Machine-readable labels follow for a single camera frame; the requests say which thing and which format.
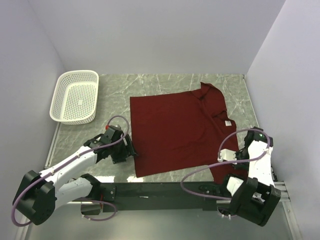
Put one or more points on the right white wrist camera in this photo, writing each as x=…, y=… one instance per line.
x=226, y=155

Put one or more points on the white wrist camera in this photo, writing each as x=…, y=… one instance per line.
x=114, y=128
x=226, y=155

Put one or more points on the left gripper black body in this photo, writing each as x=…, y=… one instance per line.
x=126, y=149

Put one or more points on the dark red t-shirt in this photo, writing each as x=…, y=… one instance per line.
x=180, y=130

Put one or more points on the white perforated plastic basket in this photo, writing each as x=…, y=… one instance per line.
x=75, y=97

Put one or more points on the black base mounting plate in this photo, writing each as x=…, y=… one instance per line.
x=132, y=196

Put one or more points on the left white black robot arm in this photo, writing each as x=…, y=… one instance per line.
x=41, y=193

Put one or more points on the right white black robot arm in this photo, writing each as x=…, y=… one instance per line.
x=256, y=197

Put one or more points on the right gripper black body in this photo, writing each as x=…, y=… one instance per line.
x=240, y=155

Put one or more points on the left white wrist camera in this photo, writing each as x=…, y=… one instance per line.
x=114, y=128

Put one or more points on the aluminium extrusion rail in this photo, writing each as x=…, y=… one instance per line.
x=280, y=185

